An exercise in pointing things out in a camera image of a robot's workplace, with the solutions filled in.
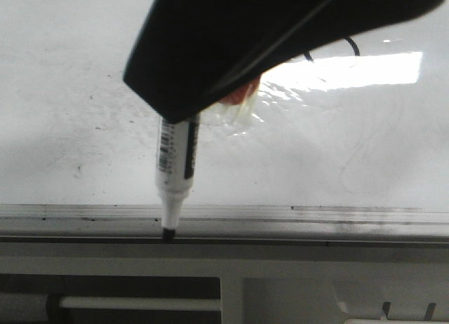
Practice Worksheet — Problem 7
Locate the white table frame below whiteboard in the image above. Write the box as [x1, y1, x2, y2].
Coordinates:
[1, 241, 448, 323]

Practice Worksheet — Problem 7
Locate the white whiteboard marker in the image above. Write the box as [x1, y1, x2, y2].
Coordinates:
[155, 114, 201, 242]

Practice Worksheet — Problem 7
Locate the red magnet taped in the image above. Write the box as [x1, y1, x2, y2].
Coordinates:
[201, 76, 262, 127]

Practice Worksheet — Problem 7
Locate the white whiteboard with aluminium frame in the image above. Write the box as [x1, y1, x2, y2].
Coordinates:
[1, 0, 448, 242]

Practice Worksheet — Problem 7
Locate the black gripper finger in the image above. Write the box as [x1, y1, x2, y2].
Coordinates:
[123, 0, 444, 123]

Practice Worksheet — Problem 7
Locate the white rod under table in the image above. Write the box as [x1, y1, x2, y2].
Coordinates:
[59, 296, 222, 311]

